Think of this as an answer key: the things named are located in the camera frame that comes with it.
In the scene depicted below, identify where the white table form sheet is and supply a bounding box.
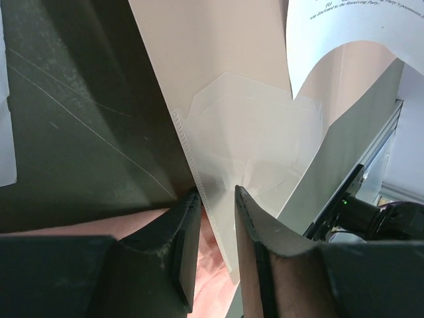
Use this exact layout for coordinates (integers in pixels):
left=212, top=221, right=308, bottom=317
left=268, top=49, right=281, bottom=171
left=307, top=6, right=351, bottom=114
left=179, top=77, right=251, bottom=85
left=0, top=36, right=17, bottom=187

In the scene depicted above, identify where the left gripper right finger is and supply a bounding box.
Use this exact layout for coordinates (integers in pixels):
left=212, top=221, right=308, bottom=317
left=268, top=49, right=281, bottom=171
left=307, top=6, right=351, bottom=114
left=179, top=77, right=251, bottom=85
left=235, top=186, right=423, bottom=317

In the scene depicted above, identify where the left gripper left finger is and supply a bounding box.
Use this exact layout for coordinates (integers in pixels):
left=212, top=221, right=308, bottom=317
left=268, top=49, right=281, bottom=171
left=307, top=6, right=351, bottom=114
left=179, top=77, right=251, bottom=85
left=1, top=189, right=201, bottom=317

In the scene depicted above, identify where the beige paper folder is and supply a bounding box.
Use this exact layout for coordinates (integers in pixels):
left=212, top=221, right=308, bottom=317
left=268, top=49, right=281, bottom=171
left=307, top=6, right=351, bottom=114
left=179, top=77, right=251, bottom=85
left=130, top=1, right=403, bottom=283

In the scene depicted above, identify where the pink folded cloth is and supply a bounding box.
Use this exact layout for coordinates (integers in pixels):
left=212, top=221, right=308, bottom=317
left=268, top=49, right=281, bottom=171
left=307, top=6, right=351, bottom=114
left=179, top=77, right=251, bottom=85
left=10, top=209, right=238, bottom=317

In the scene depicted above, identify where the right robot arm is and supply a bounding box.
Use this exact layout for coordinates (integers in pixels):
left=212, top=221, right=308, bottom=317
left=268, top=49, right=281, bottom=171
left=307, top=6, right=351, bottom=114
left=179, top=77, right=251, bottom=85
left=303, top=164, right=423, bottom=241

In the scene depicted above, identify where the white text document sheet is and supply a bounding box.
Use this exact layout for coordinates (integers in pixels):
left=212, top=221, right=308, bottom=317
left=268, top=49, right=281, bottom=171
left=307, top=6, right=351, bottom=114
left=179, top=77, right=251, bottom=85
left=285, top=0, right=424, bottom=100

